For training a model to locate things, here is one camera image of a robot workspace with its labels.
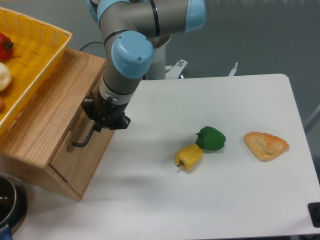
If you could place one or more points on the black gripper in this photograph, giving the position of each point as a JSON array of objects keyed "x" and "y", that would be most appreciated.
[{"x": 105, "y": 110}]

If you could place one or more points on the wooden top drawer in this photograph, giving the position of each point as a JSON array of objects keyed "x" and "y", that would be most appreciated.
[{"x": 77, "y": 165}]

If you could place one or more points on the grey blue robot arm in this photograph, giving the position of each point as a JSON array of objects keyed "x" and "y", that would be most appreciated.
[{"x": 127, "y": 30}]

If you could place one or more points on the wooden drawer cabinet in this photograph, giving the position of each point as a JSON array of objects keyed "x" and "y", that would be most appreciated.
[{"x": 29, "y": 145}]

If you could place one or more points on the yellow bell pepper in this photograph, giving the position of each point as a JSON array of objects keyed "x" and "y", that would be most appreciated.
[{"x": 187, "y": 157}]

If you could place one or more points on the yellow plastic basket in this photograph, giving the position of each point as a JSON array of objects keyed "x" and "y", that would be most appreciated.
[{"x": 38, "y": 47}]

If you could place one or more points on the green bell pepper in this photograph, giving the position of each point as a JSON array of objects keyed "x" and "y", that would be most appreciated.
[{"x": 209, "y": 138}]

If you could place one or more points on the white onion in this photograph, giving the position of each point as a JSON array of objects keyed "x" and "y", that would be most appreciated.
[{"x": 5, "y": 76}]

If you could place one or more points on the red bell pepper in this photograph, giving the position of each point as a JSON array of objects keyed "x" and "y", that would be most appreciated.
[{"x": 6, "y": 47}]

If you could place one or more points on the dark metal pot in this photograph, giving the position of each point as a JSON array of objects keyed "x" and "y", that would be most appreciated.
[{"x": 13, "y": 206}]

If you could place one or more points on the toasted bread piece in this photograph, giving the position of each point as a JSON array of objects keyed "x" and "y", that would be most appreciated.
[{"x": 264, "y": 146}]

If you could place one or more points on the black corner device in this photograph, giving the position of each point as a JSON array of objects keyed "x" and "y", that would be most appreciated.
[{"x": 314, "y": 212}]

